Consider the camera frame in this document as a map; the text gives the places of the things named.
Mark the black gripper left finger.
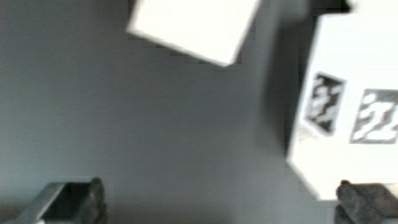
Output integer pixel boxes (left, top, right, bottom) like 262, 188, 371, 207
13, 178, 108, 224

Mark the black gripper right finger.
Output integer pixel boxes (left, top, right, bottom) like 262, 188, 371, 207
333, 180, 398, 224

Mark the white square tabletop panel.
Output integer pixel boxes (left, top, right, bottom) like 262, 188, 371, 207
285, 0, 398, 200

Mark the white table leg block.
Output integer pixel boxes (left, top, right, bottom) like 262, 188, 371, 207
125, 0, 260, 67

